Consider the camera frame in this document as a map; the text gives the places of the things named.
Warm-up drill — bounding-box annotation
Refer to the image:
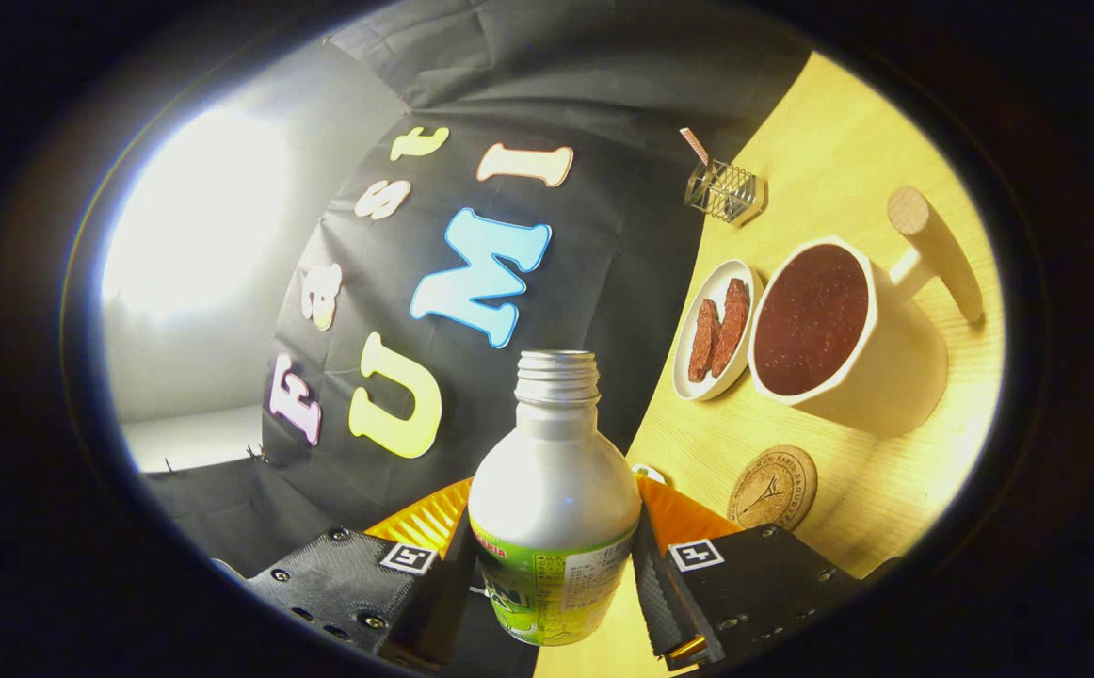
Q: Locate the white oval plate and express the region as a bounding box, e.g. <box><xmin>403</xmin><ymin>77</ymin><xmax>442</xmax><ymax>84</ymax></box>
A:
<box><xmin>672</xmin><ymin>259</ymin><xmax>766</xmax><ymax>403</ymax></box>

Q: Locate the silver juice bottle green label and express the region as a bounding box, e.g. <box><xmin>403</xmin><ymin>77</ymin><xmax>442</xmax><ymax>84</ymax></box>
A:
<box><xmin>468</xmin><ymin>349</ymin><xmax>643</xmax><ymax>648</ymax></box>

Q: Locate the wooden table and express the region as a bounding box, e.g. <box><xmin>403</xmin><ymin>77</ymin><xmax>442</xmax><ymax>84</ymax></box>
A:
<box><xmin>533</xmin><ymin>52</ymin><xmax>1006</xmax><ymax>678</ymax></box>

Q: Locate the wire basket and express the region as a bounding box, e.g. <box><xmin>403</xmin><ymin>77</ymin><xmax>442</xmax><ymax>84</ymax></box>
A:
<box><xmin>684</xmin><ymin>158</ymin><xmax>767</xmax><ymax>227</ymax></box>

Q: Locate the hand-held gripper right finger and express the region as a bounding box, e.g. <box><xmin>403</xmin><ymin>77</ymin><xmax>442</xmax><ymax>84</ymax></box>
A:
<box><xmin>632</xmin><ymin>471</ymin><xmax>873</xmax><ymax>671</ymax></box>

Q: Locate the round cork coaster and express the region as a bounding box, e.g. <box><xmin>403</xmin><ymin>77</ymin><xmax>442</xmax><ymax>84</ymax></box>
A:
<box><xmin>727</xmin><ymin>445</ymin><xmax>818</xmax><ymax>532</ymax></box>

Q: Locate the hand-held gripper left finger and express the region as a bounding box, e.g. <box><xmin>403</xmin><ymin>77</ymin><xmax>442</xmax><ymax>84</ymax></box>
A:
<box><xmin>246</xmin><ymin>477</ymin><xmax>478</xmax><ymax>674</ymax></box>

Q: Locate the brown meat slice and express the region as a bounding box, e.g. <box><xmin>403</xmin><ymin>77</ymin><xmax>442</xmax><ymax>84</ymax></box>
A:
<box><xmin>688</xmin><ymin>298</ymin><xmax>723</xmax><ymax>383</ymax></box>
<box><xmin>712</xmin><ymin>278</ymin><xmax>752</xmax><ymax>378</ymax></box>

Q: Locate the black backdrop cloth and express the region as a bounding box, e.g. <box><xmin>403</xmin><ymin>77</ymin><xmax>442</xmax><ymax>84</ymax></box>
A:
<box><xmin>137</xmin><ymin>0</ymin><xmax>812</xmax><ymax>580</ymax></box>

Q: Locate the white cup wooden handle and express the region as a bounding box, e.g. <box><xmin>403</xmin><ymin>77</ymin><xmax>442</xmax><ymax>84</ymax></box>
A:
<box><xmin>748</xmin><ymin>186</ymin><xmax>986</xmax><ymax>439</ymax></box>

